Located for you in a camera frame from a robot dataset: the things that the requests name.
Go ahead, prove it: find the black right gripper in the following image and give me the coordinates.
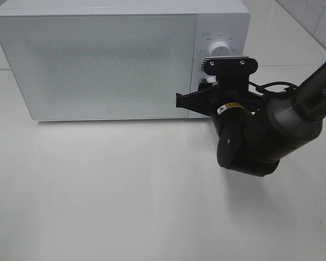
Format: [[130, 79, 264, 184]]
[[175, 79, 261, 131]]

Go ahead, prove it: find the white timer knob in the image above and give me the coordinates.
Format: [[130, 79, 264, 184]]
[[206, 76, 216, 83]]

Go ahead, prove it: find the white microwave door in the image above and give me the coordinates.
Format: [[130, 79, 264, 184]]
[[0, 15, 195, 121]]

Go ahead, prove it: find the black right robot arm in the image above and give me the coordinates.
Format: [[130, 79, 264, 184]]
[[176, 56, 326, 177]]

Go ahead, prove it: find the white upper power knob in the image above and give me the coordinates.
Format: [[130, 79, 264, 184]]
[[208, 39, 231, 57]]

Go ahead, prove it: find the white microwave oven body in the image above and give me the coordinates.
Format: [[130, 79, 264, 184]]
[[0, 1, 250, 119]]

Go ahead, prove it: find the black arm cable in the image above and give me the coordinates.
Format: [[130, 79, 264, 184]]
[[247, 81, 299, 115]]

